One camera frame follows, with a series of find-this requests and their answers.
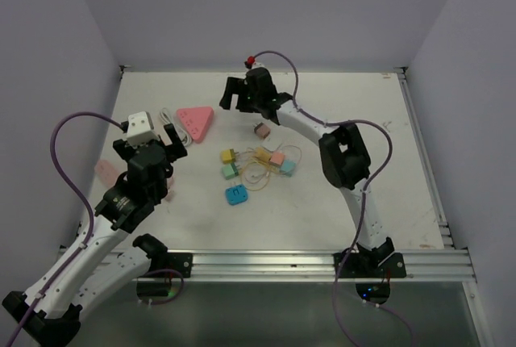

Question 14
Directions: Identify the pink power strip cord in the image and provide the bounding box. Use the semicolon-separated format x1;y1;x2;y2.
163;173;178;203

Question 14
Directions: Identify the brown USB charger plug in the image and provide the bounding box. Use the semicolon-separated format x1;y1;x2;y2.
253;123;271;140

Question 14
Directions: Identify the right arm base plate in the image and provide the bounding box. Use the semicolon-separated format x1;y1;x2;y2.
333;247;407;278

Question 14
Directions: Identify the aluminium front rail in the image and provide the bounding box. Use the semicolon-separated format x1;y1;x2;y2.
51;248;479;283

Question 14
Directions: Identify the yellow thin cable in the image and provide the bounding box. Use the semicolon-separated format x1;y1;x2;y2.
239;144;303;193

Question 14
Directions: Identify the yellow USB charger plug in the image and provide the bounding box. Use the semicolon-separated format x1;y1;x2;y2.
220;148;241;165

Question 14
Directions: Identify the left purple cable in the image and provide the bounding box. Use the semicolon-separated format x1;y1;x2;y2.
0;111;126;347

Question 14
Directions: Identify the yellow cube plug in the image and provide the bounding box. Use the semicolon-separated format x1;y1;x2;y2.
254;147;272;163

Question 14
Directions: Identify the white charger cable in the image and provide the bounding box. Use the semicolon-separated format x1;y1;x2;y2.
160;107;194;148

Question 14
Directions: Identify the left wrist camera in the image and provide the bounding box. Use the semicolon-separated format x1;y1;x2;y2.
125;111;159;148

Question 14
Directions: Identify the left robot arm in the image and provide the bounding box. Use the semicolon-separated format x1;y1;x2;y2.
2;121;187;346

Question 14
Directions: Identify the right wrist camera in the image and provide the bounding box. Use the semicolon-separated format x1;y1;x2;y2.
244;56;264;70

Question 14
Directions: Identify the blue plug adapter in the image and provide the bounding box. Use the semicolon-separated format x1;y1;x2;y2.
225;184;248;206

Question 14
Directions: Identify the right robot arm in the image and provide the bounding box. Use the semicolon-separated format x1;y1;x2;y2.
219;67;394;277

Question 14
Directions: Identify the white plug adapter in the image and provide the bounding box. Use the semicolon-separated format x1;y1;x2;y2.
261;138;282;153

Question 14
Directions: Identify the green USB charger plug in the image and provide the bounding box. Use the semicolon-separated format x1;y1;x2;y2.
221;162;243;180

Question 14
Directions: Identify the teal round plug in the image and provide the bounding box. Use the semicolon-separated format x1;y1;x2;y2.
279;159;297;177

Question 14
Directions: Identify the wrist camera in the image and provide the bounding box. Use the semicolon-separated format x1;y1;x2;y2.
125;111;159;148
244;56;264;70

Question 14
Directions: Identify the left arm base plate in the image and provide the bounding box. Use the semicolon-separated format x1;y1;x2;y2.
149;251;194;278

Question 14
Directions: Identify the pink power strip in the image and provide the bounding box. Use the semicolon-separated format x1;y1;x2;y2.
176;107;214;144
94;159;120;188

